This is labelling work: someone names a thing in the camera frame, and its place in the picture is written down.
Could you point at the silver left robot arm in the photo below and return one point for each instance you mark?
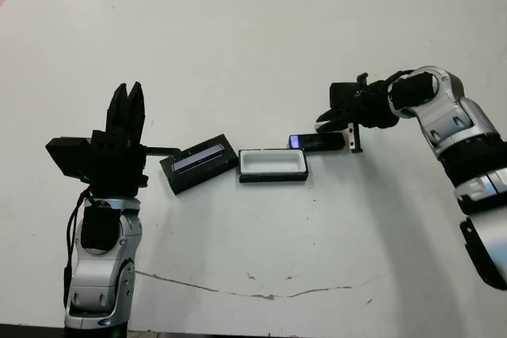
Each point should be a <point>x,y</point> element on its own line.
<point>99,274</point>

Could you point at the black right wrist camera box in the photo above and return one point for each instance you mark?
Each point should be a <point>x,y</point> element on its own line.
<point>344,94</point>

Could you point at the black box with white insert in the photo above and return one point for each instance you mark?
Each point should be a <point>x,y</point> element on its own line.
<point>273,164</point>

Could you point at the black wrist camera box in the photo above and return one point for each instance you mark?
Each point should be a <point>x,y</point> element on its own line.
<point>69,156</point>
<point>344,94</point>

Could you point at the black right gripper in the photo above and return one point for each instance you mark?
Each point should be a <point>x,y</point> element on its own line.
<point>372,108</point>

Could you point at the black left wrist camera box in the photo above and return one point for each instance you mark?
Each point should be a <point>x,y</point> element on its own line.
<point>69,156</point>

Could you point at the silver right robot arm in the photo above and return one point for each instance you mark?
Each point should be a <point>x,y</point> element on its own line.
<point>455,116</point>

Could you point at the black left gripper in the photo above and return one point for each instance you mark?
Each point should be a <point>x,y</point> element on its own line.
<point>115,168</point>

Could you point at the black box lid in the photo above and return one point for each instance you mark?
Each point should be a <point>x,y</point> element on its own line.
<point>198,168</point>

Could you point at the small black phone device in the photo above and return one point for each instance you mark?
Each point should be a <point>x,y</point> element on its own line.
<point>321,142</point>

